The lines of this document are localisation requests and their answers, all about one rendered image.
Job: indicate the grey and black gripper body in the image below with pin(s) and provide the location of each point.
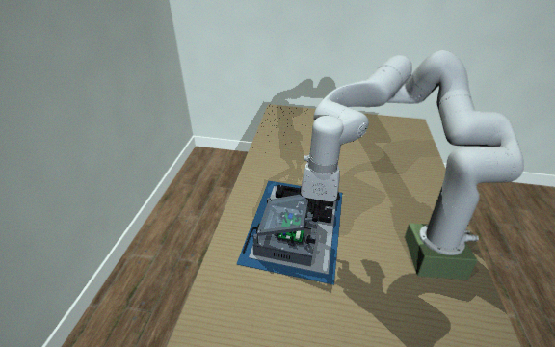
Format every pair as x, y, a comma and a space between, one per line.
320, 186

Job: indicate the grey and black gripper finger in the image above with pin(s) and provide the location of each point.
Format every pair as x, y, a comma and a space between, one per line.
324, 203
311, 201

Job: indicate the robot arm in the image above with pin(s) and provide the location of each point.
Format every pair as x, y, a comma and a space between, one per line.
491, 155

